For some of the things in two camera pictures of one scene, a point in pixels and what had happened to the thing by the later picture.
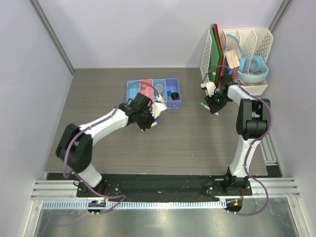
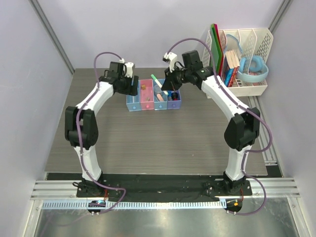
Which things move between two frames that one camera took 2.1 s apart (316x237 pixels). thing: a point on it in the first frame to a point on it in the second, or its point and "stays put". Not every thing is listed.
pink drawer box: x=149 y=90 stays put
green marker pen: x=207 y=107 to x=158 y=83
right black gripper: x=213 y=107 to x=170 y=83
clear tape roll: x=159 y=88 stays put
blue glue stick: x=169 y=94 stays put
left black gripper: x=147 y=125 to x=131 y=90
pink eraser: x=159 y=98 stays put
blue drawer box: x=160 y=85 stays put
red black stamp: x=174 y=96 stays put
